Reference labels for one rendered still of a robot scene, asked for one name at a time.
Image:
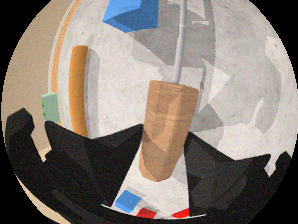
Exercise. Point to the blue cube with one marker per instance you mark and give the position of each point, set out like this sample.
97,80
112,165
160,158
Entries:
127,201
132,15

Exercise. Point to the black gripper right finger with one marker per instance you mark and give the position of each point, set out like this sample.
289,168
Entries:
211,174

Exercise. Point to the small red cube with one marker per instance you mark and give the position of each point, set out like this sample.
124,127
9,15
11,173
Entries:
146,213

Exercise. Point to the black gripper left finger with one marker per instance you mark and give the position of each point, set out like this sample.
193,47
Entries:
106,159

